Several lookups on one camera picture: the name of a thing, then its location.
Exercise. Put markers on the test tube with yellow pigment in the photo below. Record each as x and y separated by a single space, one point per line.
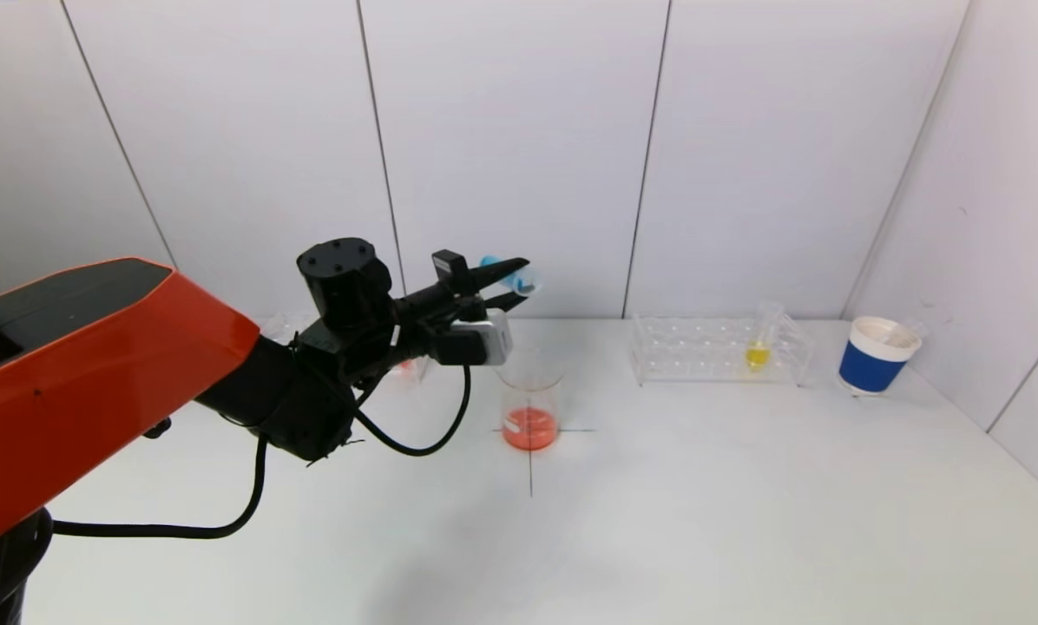
755 356

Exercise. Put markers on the clear glass beaker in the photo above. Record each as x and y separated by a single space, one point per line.
532 425

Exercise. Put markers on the test tube with red pigment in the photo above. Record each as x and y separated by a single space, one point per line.
905 332

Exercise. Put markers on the blue white paper cup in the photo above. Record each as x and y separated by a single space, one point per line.
866 369

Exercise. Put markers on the test tube with orange pigment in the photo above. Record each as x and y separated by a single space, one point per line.
406 365

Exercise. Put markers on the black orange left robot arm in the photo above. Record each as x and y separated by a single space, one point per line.
94 365

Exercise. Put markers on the clear acrylic test tube rack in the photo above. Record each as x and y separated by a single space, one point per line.
276 328
710 351

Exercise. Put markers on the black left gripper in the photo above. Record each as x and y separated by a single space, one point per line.
459 283

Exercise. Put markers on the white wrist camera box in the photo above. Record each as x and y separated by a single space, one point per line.
495 338

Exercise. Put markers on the test tube with blue pigment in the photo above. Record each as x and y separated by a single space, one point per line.
523 279

